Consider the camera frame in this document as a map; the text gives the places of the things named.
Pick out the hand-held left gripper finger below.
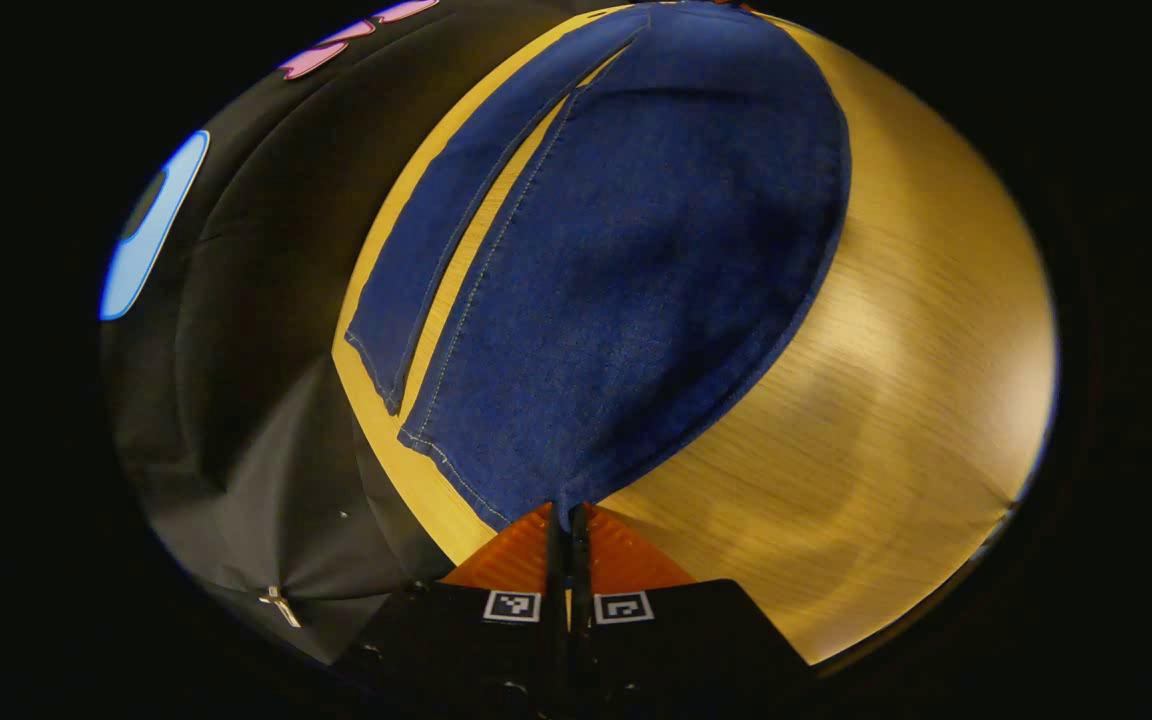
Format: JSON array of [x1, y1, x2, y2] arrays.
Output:
[[336, 503, 569, 719], [570, 503, 819, 719]]

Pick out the blue denim jeans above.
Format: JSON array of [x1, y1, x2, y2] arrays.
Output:
[[344, 0, 852, 533]]

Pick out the small silver backdrop clip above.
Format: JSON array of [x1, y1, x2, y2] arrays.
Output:
[[258, 587, 304, 629]]

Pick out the black backdrop cloth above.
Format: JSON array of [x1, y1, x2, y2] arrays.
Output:
[[99, 0, 637, 666]]

